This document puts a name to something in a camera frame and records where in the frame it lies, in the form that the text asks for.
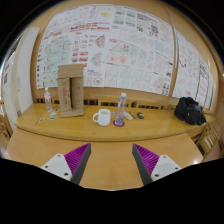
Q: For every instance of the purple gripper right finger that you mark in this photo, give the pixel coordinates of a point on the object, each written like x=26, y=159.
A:
x=151, y=166

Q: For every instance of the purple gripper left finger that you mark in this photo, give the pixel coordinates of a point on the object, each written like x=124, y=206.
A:
x=70, y=166

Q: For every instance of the clear plastic water bottle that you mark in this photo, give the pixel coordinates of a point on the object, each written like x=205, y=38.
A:
x=121, y=107

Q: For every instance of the red label water bottle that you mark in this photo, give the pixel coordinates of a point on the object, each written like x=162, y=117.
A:
x=47, y=97

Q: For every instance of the round red coaster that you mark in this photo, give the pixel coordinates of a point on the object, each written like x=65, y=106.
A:
x=118, y=124

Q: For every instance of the small black device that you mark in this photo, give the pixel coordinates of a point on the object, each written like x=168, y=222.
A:
x=140, y=115

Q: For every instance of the small blue sticker card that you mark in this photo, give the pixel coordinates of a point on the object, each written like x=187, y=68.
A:
x=53, y=114

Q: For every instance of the white packet on table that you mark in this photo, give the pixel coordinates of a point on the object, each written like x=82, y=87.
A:
x=128, y=116

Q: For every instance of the small card near edge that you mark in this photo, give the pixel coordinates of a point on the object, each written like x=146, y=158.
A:
x=41, y=120

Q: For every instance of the white ceramic mug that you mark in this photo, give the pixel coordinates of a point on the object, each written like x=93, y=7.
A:
x=102, y=117

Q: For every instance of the wooden chair right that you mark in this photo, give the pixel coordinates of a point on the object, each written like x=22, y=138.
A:
x=210, y=136

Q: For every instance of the wooden chair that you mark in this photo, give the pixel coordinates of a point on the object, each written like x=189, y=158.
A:
x=5, y=131
x=210, y=136

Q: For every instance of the black backpack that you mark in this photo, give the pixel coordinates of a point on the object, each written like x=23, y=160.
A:
x=189, y=111

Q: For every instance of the wooden chair left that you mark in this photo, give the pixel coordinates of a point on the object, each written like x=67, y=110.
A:
x=5, y=131

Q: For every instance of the brown cardboard stand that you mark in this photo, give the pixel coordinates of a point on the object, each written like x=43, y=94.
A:
x=70, y=90

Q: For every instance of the white air conditioner unit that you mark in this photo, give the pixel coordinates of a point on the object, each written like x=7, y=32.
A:
x=17, y=94

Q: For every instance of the right wall poster sheet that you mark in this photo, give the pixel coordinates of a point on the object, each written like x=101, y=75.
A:
x=194, y=78

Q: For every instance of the large wall poster sheet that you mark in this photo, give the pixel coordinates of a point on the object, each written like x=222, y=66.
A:
x=119, y=47

